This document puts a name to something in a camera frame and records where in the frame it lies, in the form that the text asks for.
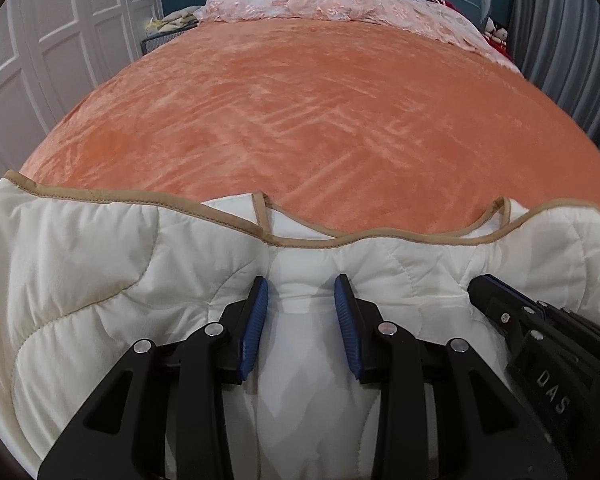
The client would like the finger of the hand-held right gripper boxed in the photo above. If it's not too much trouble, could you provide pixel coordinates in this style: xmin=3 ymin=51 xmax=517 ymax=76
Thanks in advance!
xmin=467 ymin=276 xmax=541 ymax=346
xmin=485 ymin=275 xmax=600 ymax=356

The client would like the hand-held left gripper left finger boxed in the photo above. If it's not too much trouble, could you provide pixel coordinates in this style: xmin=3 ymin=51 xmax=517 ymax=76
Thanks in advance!
xmin=37 ymin=276 xmax=270 ymax=480

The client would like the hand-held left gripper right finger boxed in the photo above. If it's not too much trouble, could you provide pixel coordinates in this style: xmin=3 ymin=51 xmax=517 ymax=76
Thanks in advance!
xmin=333 ymin=273 xmax=568 ymax=480

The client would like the cream quilted jacket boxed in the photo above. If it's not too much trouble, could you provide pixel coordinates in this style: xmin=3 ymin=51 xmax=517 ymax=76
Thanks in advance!
xmin=0 ymin=170 xmax=600 ymax=480

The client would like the orange plush blanket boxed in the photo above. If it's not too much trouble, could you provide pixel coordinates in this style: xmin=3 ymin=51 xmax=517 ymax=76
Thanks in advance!
xmin=17 ymin=17 xmax=600 ymax=250

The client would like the red plush toy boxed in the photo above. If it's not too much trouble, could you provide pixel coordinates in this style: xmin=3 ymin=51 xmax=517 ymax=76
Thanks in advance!
xmin=480 ymin=15 xmax=514 ymax=64

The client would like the grey curtain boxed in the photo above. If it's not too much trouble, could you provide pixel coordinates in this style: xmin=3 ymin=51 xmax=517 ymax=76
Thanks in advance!
xmin=507 ymin=0 xmax=600 ymax=171

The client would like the grey nightstand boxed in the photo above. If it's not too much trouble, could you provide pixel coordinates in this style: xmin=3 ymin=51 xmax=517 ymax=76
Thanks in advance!
xmin=141 ymin=27 xmax=187 ymax=58

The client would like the cream cloth bundle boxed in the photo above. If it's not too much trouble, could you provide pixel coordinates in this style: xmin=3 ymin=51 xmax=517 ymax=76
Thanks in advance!
xmin=147 ymin=7 xmax=202 ymax=36

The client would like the pink floral quilt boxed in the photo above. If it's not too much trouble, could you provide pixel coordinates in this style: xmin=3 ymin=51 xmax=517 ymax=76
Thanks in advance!
xmin=194 ymin=0 xmax=512 ymax=68

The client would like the white panelled wardrobe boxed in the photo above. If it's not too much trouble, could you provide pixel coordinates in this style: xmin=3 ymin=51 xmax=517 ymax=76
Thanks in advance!
xmin=0 ymin=0 xmax=164 ymax=196

